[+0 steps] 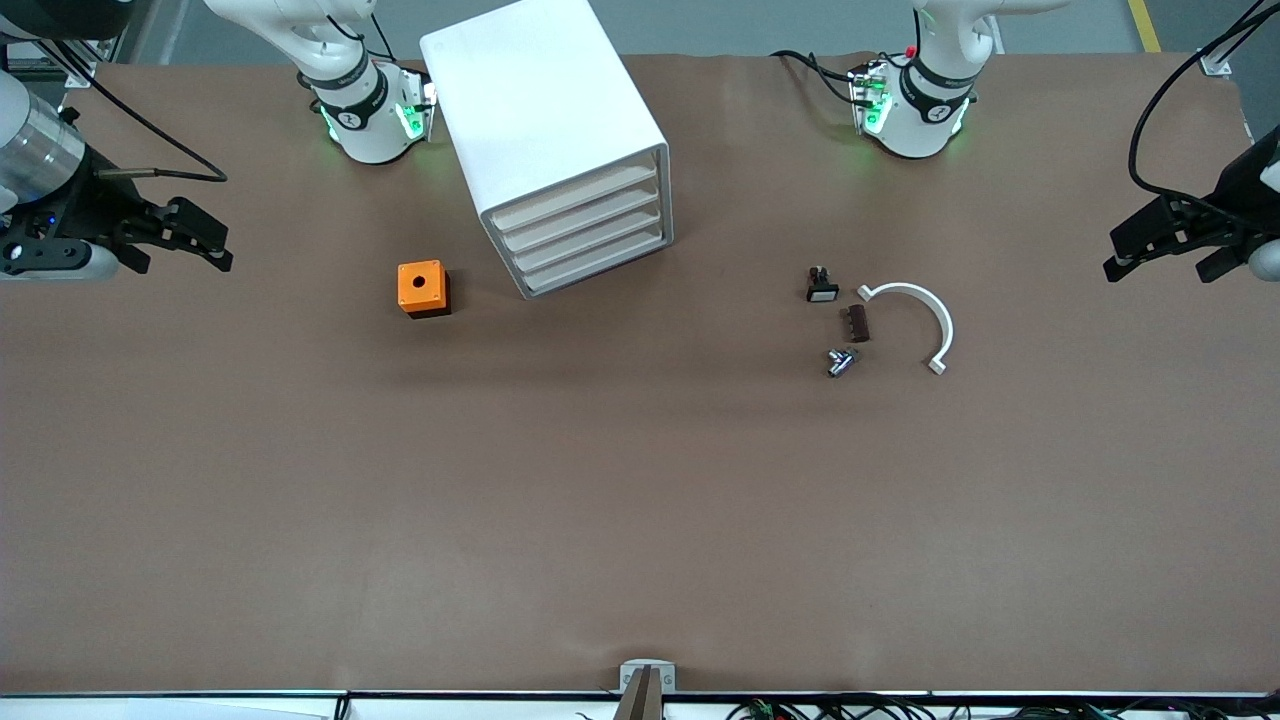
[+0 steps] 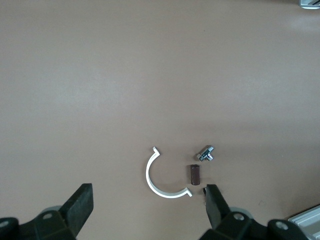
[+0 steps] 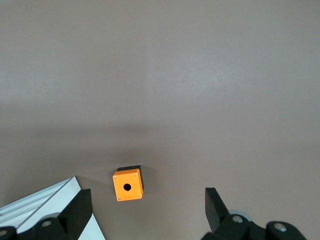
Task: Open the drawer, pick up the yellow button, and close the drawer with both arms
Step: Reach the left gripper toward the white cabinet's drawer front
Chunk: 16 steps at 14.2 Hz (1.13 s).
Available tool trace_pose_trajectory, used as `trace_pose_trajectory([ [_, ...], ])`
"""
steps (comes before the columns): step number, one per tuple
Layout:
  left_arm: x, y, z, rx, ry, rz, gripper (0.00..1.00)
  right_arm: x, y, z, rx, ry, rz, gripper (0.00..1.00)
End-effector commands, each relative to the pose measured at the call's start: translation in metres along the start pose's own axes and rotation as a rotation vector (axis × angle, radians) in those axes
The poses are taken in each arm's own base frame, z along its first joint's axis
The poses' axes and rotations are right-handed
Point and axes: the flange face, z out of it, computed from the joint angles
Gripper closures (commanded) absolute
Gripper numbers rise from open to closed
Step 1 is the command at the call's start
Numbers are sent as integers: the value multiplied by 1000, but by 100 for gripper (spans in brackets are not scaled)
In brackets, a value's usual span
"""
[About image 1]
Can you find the silver metal fitting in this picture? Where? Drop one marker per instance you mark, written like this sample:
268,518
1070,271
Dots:
840,363

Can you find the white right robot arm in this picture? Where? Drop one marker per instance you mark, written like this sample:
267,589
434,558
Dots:
360,130

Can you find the orange box with hole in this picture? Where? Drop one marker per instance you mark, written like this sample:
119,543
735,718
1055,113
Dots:
420,285

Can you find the aluminium frame profile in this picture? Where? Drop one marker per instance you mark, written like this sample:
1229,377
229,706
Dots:
75,70
1216,63

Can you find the white table edge rail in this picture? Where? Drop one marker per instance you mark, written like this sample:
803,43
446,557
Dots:
200,708

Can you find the black push button white cap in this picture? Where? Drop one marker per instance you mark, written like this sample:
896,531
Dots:
822,292

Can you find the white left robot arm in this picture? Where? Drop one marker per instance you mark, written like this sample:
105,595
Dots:
920,120

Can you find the white half-round pipe clamp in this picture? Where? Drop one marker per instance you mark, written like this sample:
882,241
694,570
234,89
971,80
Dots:
905,288

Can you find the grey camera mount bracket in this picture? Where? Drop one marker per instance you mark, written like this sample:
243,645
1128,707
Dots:
648,678

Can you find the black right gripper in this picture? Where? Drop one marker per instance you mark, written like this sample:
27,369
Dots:
88,203

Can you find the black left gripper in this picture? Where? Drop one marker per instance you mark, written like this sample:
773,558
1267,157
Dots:
1232,190

